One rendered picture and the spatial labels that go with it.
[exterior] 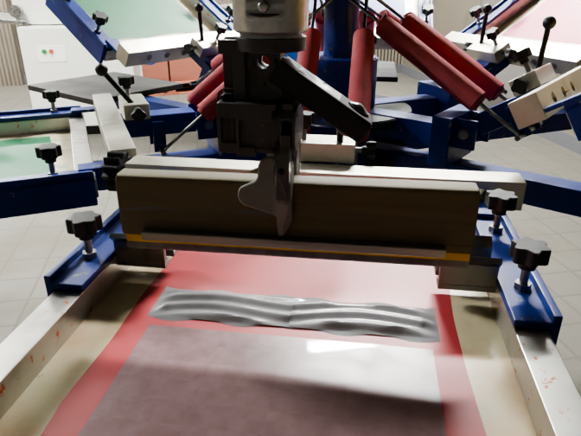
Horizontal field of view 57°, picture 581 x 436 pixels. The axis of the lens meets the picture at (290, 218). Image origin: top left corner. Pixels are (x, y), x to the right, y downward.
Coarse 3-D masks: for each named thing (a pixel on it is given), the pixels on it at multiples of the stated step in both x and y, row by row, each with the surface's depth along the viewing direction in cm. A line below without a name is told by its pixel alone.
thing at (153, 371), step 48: (192, 288) 73; (240, 288) 73; (288, 288) 73; (144, 336) 63; (192, 336) 63; (240, 336) 63; (96, 384) 56; (144, 384) 56; (192, 384) 56; (240, 384) 56; (48, 432) 50; (96, 432) 50; (144, 432) 50; (192, 432) 50; (240, 432) 50
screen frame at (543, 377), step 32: (96, 288) 69; (32, 320) 60; (64, 320) 62; (0, 352) 55; (32, 352) 56; (512, 352) 59; (544, 352) 55; (0, 384) 51; (544, 384) 51; (0, 416) 52; (544, 416) 48; (576, 416) 47
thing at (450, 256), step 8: (136, 240) 65; (144, 240) 65; (152, 240) 65; (264, 248) 63; (272, 248) 63; (280, 248) 63; (392, 256) 61; (400, 256) 61; (408, 256) 61; (416, 256) 61; (448, 256) 60; (456, 256) 60; (464, 256) 60
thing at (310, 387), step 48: (336, 288) 73; (384, 288) 73; (432, 288) 73; (288, 336) 64; (336, 336) 64; (384, 336) 64; (288, 384) 56; (336, 384) 56; (384, 384) 56; (432, 384) 56; (288, 432) 50; (336, 432) 50; (384, 432) 50; (432, 432) 50; (480, 432) 50
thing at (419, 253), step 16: (160, 240) 62; (176, 240) 62; (192, 240) 62; (208, 240) 61; (224, 240) 61; (240, 240) 61; (256, 240) 60; (272, 240) 60; (288, 240) 60; (304, 240) 60; (320, 240) 60; (336, 240) 60; (352, 240) 60; (368, 240) 60; (432, 256) 58
